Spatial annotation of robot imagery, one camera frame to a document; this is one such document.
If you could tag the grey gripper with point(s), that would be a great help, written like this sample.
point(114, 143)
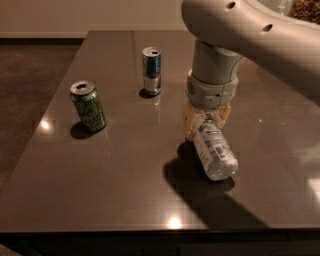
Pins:
point(210, 94)

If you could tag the blue labelled plastic bottle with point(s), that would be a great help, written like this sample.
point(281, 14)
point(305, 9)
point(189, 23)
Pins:
point(215, 154)

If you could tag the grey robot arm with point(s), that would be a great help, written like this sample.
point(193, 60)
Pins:
point(226, 31)

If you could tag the clear plastic water bottle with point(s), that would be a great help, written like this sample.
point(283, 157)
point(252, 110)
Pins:
point(282, 7)

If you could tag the blue silver energy drink can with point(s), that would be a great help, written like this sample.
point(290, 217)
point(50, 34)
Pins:
point(151, 62)

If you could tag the green soda can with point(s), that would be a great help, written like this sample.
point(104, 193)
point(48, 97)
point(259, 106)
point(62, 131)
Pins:
point(86, 100)

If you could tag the jar of granola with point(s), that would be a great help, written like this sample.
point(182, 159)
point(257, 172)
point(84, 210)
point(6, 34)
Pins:
point(306, 10)

